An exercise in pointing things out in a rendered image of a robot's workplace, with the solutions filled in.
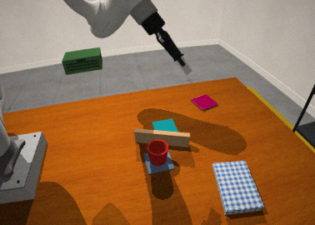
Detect magenta square coaster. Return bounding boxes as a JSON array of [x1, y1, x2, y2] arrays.
[[191, 94, 218, 111]]

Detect red cup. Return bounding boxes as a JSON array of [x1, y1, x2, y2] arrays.
[[147, 139, 168, 166]]

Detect blue checkered towel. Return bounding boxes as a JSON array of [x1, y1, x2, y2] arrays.
[[212, 161, 264, 215]]

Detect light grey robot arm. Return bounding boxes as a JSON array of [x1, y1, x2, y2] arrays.
[[0, 0, 158, 178]]

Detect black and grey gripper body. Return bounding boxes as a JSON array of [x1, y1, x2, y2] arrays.
[[141, 12, 168, 40]]

